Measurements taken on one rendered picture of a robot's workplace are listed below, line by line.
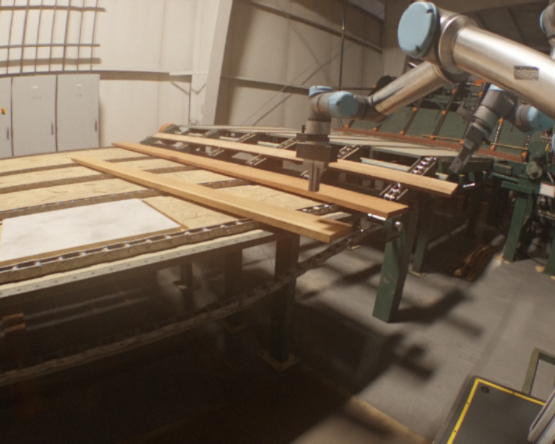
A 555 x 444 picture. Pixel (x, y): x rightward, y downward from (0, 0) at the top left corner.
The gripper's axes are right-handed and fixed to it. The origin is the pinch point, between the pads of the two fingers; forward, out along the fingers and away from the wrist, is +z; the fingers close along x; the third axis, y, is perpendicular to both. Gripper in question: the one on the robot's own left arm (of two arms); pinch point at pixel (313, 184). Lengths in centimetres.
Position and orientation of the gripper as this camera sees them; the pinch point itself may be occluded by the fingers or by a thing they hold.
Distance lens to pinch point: 109.4
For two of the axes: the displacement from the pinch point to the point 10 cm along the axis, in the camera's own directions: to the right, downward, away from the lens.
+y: 6.4, -1.9, 7.5
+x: -7.7, -2.4, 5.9
